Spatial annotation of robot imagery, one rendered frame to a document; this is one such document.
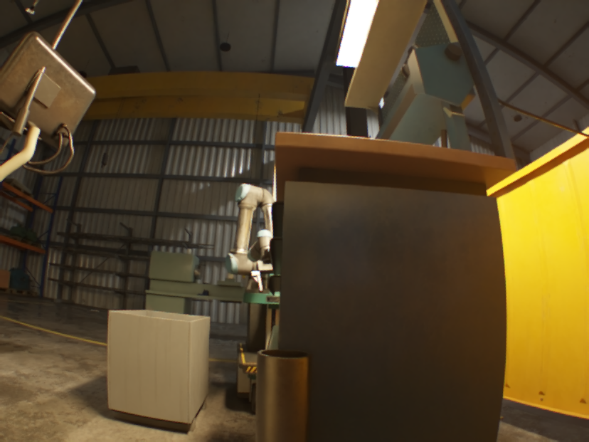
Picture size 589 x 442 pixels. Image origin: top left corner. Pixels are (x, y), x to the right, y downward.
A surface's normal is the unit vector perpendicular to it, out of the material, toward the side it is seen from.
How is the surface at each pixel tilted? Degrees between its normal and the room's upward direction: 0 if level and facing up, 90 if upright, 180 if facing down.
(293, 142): 90
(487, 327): 90
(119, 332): 90
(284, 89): 90
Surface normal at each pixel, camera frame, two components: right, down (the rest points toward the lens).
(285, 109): 0.11, -0.26
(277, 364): -0.23, -0.26
